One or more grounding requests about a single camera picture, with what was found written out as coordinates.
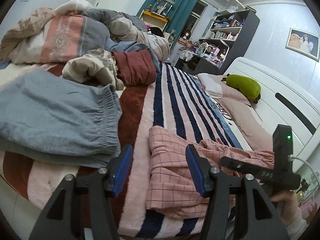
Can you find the white bed headboard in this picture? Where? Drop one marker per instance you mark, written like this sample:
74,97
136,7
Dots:
283,102

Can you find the pink beige pillow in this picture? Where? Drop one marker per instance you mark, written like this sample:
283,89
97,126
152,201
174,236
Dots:
239,113

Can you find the right hand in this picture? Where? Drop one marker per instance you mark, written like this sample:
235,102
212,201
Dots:
290,211

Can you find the beige grey patterned garment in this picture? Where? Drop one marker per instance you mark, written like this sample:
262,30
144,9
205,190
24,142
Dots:
98,63

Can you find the pink checked pants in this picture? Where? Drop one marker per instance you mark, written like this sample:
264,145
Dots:
171,188

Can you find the grey-blue folded pants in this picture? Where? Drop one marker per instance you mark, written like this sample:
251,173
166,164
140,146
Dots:
48,118

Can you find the dark grey bookshelf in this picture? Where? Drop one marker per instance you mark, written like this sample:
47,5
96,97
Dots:
236,24

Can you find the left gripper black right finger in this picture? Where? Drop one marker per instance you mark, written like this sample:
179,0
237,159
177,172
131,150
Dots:
255,215

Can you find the dark red folded garment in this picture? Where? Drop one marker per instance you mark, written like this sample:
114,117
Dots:
135,67

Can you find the glass display case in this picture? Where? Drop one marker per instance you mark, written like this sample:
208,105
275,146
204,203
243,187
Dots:
162,7

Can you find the crumpled patterned duvet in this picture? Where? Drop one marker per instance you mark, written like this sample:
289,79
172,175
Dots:
72,30

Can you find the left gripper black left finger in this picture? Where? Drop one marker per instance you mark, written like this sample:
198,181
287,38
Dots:
61,218

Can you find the cluttered desk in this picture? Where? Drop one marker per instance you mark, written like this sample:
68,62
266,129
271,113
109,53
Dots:
189,53

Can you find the framed wall picture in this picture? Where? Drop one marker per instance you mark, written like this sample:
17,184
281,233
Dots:
303,43

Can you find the teal curtain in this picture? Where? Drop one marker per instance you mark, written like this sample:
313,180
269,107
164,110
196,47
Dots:
178,14

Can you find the striped pink navy blanket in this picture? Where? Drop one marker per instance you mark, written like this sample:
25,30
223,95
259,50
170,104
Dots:
176,102

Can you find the green plush toy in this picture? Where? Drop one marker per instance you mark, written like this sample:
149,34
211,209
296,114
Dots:
246,85

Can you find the yellow white shelf unit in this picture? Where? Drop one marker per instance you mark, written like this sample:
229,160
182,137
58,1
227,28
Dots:
153,19

